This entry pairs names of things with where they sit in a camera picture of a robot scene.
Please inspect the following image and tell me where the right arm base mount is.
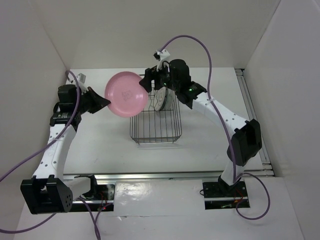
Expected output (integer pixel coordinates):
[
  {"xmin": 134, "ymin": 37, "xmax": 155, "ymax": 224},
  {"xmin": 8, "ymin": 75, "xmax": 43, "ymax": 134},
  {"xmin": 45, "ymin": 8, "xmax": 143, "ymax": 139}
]
[{"xmin": 199, "ymin": 181, "xmax": 250, "ymax": 210}]

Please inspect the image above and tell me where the clear glass plate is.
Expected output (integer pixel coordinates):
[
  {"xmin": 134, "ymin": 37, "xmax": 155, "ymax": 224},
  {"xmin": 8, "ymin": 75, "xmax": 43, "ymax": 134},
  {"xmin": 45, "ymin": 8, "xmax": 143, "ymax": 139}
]
[{"xmin": 169, "ymin": 90, "xmax": 175, "ymax": 109}]

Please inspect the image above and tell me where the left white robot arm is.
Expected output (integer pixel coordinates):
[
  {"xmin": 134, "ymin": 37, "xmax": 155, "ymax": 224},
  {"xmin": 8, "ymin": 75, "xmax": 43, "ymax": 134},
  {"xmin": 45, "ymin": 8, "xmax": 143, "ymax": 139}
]
[{"xmin": 20, "ymin": 84, "xmax": 111, "ymax": 215}]

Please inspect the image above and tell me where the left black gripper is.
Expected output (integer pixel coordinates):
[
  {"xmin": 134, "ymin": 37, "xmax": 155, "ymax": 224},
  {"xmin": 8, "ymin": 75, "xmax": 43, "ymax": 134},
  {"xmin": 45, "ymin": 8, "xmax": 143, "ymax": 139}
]
[{"xmin": 74, "ymin": 86, "xmax": 110, "ymax": 115}]

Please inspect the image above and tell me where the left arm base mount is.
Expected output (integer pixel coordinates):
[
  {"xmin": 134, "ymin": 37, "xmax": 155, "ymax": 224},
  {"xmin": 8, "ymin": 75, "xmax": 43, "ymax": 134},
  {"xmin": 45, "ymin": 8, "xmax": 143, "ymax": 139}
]
[{"xmin": 75, "ymin": 174, "xmax": 116, "ymax": 212}]

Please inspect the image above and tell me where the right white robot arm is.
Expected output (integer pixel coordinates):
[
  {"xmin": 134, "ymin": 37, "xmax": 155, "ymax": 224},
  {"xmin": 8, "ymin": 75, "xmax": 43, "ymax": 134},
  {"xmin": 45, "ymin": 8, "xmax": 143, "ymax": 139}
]
[{"xmin": 139, "ymin": 59, "xmax": 262, "ymax": 196}]

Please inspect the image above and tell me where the aluminium front rail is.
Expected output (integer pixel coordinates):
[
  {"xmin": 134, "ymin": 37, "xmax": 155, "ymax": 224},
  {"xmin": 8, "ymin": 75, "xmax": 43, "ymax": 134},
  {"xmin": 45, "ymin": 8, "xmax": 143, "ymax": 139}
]
[{"xmin": 38, "ymin": 170, "xmax": 275, "ymax": 183}]

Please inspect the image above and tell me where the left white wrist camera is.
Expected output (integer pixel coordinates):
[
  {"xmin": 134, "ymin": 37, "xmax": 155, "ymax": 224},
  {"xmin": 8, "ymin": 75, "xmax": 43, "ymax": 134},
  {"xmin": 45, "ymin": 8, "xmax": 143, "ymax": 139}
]
[{"xmin": 66, "ymin": 73, "xmax": 88, "ymax": 95}]

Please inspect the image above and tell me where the metal wire dish rack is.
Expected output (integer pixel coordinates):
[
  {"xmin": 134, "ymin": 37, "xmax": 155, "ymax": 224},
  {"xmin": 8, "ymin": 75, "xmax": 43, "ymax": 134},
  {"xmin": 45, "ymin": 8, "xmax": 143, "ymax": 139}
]
[{"xmin": 129, "ymin": 81, "xmax": 183, "ymax": 145}]

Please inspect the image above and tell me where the blue floral ceramic plate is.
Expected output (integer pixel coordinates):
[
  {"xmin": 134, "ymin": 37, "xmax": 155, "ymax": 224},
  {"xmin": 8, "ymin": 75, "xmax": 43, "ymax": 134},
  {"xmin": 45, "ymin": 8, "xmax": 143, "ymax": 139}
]
[{"xmin": 163, "ymin": 89, "xmax": 172, "ymax": 110}]

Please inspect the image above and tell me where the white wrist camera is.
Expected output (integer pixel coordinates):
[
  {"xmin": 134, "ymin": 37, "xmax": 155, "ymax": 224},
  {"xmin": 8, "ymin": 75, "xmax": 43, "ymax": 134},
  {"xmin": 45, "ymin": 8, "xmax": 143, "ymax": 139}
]
[
  {"xmin": 153, "ymin": 49, "xmax": 171, "ymax": 72},
  {"xmin": 66, "ymin": 73, "xmax": 88, "ymax": 95}
]

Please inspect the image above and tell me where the aluminium side rail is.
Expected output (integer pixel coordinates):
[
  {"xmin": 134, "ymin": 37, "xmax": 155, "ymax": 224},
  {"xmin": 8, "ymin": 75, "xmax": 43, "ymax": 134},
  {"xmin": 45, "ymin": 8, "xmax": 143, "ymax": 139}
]
[{"xmin": 234, "ymin": 67, "xmax": 275, "ymax": 177}]

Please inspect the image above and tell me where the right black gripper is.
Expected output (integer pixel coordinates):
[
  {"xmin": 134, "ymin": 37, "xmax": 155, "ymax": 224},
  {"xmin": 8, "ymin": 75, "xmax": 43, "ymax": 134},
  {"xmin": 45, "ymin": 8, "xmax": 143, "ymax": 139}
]
[{"xmin": 138, "ymin": 59, "xmax": 179, "ymax": 93}]

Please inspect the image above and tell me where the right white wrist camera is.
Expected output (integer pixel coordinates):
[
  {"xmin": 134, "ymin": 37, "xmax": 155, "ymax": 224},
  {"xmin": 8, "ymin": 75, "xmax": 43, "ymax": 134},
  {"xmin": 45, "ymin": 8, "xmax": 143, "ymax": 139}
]
[{"xmin": 153, "ymin": 49, "xmax": 171, "ymax": 72}]

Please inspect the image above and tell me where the pink plastic plate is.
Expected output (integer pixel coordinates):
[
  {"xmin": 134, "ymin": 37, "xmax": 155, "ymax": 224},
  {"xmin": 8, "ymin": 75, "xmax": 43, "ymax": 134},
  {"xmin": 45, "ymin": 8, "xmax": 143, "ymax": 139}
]
[{"xmin": 104, "ymin": 71, "xmax": 149, "ymax": 118}]

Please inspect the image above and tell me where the white plate with dark rim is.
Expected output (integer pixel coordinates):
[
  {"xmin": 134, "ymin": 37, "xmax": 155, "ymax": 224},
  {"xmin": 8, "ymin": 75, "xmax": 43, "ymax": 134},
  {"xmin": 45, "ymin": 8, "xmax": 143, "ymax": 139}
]
[{"xmin": 153, "ymin": 87, "xmax": 168, "ymax": 112}]

